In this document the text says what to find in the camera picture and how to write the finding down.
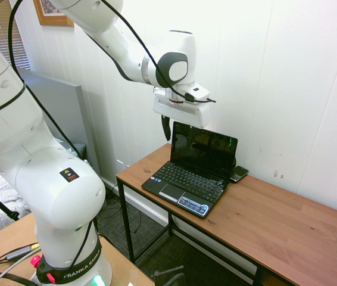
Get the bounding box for black mobile phone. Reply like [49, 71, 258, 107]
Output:
[229, 165, 250, 184]

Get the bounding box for window blinds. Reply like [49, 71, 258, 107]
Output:
[0, 0, 33, 72]

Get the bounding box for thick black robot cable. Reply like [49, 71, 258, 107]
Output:
[0, 261, 40, 286]

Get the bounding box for black laptop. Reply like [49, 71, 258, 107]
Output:
[141, 120, 239, 219]

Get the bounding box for light wooden robot table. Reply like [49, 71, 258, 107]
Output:
[0, 212, 156, 286]

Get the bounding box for black power cord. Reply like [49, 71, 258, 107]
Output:
[105, 184, 146, 234]

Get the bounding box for white blank wall plate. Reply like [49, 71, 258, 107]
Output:
[116, 159, 131, 173]

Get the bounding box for wooden desk black metal frame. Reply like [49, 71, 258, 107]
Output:
[116, 142, 337, 286]

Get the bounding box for usb adapter dongle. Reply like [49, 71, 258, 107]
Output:
[5, 243, 40, 262]

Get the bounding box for gray cable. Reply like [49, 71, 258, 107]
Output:
[0, 255, 39, 285]

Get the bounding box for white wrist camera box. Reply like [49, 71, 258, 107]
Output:
[183, 83, 210, 102]

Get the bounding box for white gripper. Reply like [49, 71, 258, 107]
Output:
[152, 92, 211, 142]

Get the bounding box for black camera cable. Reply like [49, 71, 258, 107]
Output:
[7, 0, 217, 269]

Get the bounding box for gray headboard panel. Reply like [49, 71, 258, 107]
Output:
[16, 67, 101, 177]

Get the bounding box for wooden picture frame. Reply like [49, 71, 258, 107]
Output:
[33, 0, 76, 27]

